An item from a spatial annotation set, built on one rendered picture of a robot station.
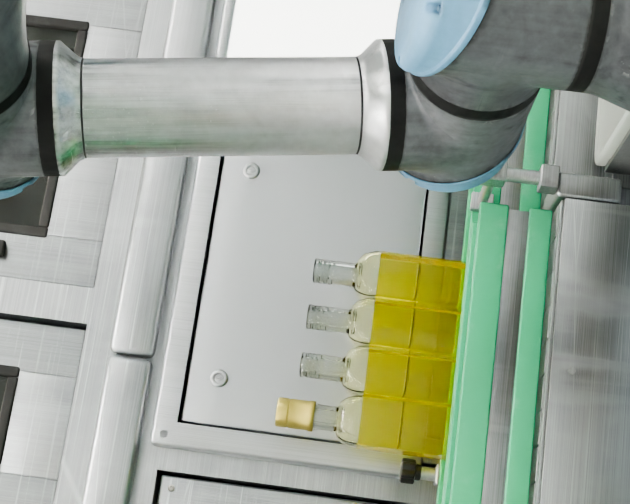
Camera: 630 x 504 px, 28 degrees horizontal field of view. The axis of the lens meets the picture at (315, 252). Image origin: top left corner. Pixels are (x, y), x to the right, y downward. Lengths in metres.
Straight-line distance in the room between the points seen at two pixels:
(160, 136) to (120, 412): 0.62
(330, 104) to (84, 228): 0.72
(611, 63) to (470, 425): 0.49
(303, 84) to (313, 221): 0.60
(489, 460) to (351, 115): 0.44
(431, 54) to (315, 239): 0.70
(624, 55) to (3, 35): 0.47
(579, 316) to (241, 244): 0.50
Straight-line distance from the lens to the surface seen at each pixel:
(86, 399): 1.64
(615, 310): 1.36
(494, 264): 1.37
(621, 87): 1.00
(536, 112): 1.54
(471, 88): 1.01
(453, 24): 0.96
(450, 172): 1.11
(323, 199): 1.66
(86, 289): 1.68
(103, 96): 1.06
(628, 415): 1.34
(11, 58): 1.00
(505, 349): 1.35
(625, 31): 0.98
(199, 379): 1.61
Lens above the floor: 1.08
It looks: 2 degrees up
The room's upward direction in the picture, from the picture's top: 83 degrees counter-clockwise
